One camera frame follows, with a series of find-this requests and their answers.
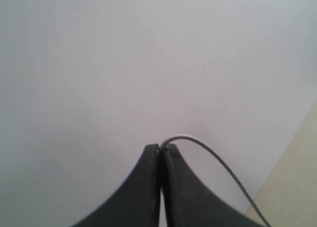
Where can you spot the white wired earphones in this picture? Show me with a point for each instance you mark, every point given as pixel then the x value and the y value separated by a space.
pixel 197 142

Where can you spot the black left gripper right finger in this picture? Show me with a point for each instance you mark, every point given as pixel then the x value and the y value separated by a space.
pixel 188 202

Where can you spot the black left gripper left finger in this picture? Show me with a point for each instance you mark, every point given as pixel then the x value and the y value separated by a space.
pixel 136 203

